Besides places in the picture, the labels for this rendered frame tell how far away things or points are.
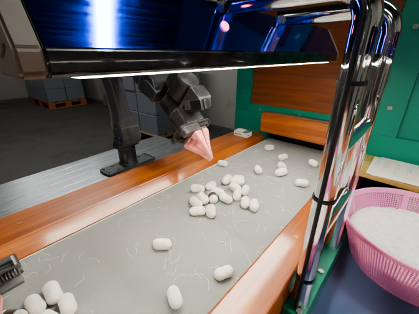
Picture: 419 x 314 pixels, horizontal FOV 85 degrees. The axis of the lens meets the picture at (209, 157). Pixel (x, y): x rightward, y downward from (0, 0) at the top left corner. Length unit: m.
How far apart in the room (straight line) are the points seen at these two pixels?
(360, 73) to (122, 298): 0.39
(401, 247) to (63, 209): 0.65
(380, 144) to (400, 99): 0.13
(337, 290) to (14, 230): 0.59
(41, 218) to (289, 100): 0.80
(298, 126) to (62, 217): 0.70
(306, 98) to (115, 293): 0.77
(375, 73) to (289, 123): 0.47
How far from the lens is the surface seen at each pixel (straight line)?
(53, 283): 0.43
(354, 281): 0.55
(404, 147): 0.84
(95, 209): 0.55
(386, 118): 0.83
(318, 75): 0.87
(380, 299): 0.54
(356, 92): 0.26
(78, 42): 0.19
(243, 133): 0.89
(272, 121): 0.87
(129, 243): 0.47
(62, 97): 6.05
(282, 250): 0.42
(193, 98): 0.55
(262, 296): 0.36
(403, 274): 0.50
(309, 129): 0.82
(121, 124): 0.83
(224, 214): 0.51
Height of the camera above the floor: 1.05
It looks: 24 degrees down
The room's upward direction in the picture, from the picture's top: straight up
